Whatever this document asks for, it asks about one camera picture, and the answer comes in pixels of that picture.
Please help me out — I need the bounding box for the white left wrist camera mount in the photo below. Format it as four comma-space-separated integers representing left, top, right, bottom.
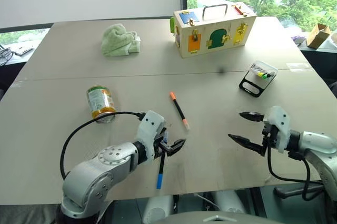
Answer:
135, 110, 166, 161

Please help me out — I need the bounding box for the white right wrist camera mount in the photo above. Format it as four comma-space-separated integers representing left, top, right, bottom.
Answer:
263, 105, 292, 154

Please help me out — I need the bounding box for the light green towel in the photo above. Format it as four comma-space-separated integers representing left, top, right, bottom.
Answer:
101, 23, 142, 57

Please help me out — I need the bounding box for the clear tape strip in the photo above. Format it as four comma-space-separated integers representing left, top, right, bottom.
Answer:
286, 62, 309, 70

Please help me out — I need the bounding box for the brown cardboard box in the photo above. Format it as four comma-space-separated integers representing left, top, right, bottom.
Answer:
306, 23, 332, 50

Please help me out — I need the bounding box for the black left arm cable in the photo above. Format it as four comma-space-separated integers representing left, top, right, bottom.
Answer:
60, 111, 146, 181

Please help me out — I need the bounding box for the black pen with blue cap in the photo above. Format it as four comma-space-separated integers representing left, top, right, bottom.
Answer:
156, 134, 170, 190

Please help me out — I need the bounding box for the wooden lock puzzle box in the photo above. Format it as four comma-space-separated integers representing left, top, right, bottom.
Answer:
169, 3, 257, 60

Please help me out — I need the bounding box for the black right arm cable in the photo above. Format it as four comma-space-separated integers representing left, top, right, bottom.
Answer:
266, 133, 324, 201

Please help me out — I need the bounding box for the black bar under table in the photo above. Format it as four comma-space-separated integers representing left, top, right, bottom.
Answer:
273, 183, 325, 200

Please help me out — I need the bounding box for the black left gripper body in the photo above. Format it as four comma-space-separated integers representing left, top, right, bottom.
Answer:
153, 127, 170, 160

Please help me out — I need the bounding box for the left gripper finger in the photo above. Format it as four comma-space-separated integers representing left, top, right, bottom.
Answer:
168, 138, 187, 151
162, 147, 183, 158

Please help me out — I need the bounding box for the white flat device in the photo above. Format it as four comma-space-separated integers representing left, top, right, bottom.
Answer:
14, 46, 35, 57

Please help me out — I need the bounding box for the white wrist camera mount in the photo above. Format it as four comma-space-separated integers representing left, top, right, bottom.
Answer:
263, 105, 292, 154
135, 110, 166, 161

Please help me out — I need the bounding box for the white rounded robot part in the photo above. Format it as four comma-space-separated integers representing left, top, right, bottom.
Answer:
211, 190, 247, 215
143, 194, 175, 224

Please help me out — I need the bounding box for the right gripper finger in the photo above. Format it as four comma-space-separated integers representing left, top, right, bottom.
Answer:
227, 133, 266, 156
238, 111, 265, 123

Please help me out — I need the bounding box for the black and clear pen holder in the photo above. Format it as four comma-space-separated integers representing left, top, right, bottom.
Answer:
239, 60, 279, 98

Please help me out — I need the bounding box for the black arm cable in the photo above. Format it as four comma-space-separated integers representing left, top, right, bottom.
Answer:
266, 133, 324, 201
60, 111, 146, 181

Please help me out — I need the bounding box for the green labelled tin can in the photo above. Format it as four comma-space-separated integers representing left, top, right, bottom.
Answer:
86, 84, 118, 124

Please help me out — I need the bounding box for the black pen with orange caps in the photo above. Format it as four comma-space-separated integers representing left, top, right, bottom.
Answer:
169, 91, 191, 131

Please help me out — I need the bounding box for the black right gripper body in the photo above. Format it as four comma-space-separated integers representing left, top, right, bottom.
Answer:
260, 121, 280, 157

